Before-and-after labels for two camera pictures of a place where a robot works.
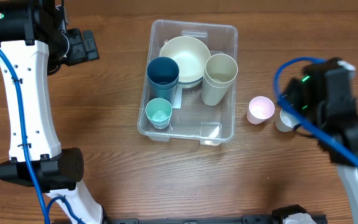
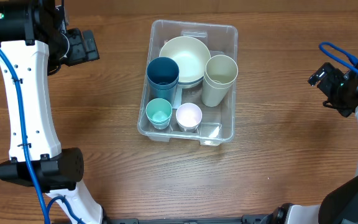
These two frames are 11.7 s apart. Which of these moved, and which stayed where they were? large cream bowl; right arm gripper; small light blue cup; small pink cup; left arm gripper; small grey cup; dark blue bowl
Moved: small pink cup; small grey cup; right arm gripper
Stayed: small light blue cup; large cream bowl; left arm gripper; dark blue bowl
